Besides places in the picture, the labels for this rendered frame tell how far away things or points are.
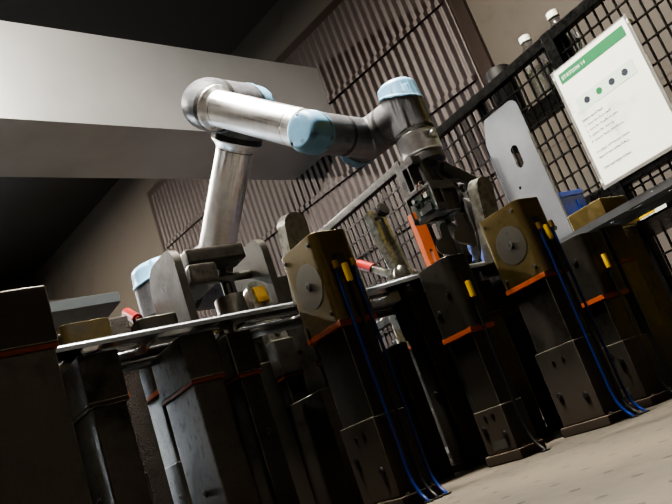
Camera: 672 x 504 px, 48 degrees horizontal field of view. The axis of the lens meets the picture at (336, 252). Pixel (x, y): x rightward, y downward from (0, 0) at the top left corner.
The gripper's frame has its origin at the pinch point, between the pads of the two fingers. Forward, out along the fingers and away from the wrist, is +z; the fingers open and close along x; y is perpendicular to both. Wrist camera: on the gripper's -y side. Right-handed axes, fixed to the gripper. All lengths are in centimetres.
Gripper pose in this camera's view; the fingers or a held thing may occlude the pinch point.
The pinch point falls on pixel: (474, 257)
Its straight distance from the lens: 133.6
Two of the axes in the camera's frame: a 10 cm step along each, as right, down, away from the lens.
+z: 3.3, 9.1, -2.5
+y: -8.0, 1.3, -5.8
